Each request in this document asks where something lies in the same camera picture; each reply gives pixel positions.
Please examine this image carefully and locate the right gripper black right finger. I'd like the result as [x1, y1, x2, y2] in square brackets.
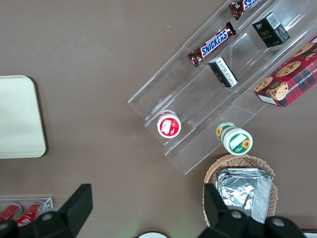
[200, 183, 267, 238]

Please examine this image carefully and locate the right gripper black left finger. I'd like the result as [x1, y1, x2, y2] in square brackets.
[32, 183, 94, 238]

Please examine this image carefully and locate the aluminium foil tray stack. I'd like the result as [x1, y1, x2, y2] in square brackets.
[215, 168, 273, 225]

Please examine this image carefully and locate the light wicker basket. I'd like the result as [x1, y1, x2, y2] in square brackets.
[203, 154, 279, 228]

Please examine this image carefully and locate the beige plastic tray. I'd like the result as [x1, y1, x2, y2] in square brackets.
[0, 75, 47, 160]

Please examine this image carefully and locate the clear acrylic bottle rack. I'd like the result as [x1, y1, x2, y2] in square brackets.
[0, 196, 54, 228]

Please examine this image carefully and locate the red cola bottle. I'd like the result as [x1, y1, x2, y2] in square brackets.
[16, 201, 46, 228]
[0, 203, 24, 222]

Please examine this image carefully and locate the green lid yogurt cup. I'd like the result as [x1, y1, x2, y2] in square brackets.
[215, 121, 254, 157]

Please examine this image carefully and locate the red lid yogurt cup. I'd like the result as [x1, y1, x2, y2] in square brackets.
[157, 109, 182, 139]

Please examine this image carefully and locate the clear acrylic stepped stand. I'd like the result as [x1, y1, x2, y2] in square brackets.
[127, 0, 317, 176]

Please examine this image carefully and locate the small black carton box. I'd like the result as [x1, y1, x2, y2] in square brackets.
[251, 11, 291, 49]
[208, 56, 239, 89]

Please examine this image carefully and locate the red tartan cookie box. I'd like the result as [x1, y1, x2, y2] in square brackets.
[253, 35, 317, 109]

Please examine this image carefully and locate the Snickers chocolate bar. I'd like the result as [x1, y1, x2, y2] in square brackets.
[187, 21, 237, 68]
[228, 0, 261, 21]

